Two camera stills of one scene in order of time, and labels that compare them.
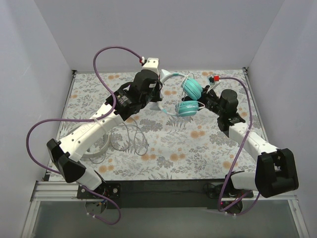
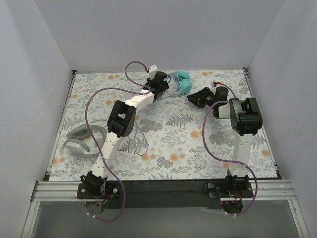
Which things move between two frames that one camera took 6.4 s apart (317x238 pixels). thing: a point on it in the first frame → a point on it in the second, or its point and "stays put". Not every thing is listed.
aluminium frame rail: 51,191 stays put
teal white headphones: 191,90 → 180,83
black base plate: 168,193 stays put
